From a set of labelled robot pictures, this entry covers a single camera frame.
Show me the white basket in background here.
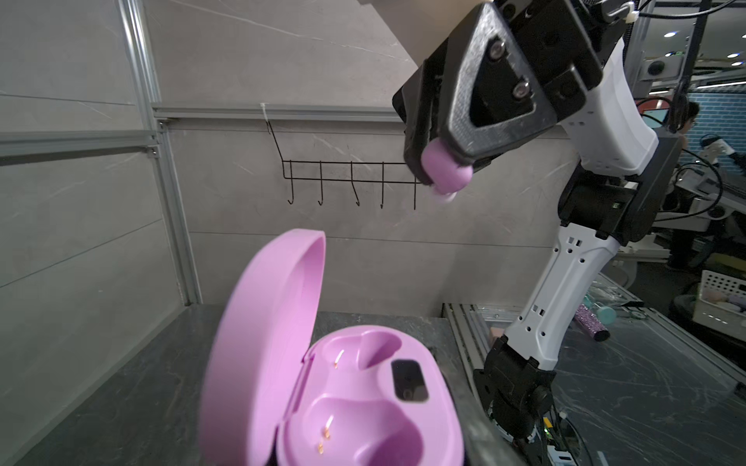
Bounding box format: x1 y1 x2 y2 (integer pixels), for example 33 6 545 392
692 270 745 342

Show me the black wire hook rack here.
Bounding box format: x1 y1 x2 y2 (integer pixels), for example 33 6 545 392
264 120 422 211

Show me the purple glitter tube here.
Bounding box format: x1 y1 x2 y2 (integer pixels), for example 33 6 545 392
574 304 610 342

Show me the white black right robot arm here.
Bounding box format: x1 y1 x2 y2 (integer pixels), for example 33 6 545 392
374 1 680 465

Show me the purple earbud charging case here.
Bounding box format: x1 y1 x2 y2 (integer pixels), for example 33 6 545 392
198 229 465 465

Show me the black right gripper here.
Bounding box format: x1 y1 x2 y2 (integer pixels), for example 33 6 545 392
392 0 633 186

